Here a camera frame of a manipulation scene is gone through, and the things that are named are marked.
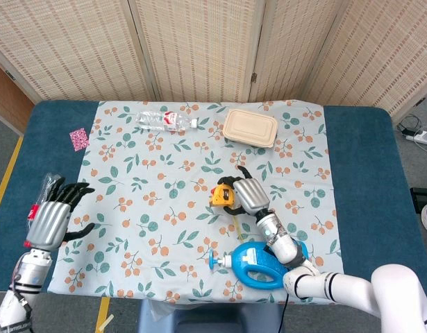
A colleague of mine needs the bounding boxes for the yellow tape measure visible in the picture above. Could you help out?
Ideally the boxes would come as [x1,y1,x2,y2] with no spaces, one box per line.
[211,185,244,244]

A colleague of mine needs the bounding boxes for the black box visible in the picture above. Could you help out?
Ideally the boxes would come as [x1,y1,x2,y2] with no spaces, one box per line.
[410,187,427,212]

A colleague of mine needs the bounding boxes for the blue detergent pump bottle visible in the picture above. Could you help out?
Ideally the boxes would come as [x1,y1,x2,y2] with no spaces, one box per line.
[208,241,310,289]

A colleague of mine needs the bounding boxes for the clear plastic water bottle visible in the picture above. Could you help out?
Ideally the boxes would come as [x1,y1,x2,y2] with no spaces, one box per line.
[135,110,199,132]

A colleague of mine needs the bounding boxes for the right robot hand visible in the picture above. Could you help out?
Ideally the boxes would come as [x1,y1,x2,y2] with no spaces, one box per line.
[218,165,272,216]

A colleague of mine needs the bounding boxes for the pink patterned card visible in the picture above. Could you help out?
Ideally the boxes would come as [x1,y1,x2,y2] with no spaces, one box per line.
[69,127,90,153]

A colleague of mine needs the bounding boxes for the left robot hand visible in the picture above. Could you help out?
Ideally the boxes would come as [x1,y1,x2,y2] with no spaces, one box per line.
[24,182,96,251]

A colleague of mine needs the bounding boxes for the teal table cover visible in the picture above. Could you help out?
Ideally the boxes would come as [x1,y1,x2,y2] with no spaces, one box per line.
[0,100,427,308]

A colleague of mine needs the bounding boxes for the brown wooden panel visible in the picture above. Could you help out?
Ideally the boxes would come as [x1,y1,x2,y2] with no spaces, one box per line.
[0,58,35,135]

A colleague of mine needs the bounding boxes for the woven folding screen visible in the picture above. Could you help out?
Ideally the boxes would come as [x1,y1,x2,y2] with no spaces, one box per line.
[0,0,427,117]

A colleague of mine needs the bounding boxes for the power strip cables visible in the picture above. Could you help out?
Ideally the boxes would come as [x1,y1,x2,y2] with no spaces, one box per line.
[396,114,427,140]

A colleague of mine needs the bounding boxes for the empty red label cola bottle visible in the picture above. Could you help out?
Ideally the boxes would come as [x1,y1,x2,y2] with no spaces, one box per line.
[25,173,67,244]

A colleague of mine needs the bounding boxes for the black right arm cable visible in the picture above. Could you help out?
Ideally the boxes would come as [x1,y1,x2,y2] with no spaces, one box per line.
[279,293,290,333]

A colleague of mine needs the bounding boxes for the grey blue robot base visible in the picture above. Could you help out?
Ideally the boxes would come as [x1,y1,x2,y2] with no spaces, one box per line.
[136,298,285,333]

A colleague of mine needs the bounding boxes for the white power strip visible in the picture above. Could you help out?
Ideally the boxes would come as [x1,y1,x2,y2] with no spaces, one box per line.
[405,130,427,146]

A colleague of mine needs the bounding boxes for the beige lidded food container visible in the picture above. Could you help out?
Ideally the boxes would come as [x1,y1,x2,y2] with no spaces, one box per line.
[222,108,278,149]

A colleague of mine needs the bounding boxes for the floral fruit print tablecloth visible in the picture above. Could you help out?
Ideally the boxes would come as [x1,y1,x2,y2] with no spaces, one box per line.
[47,99,346,305]

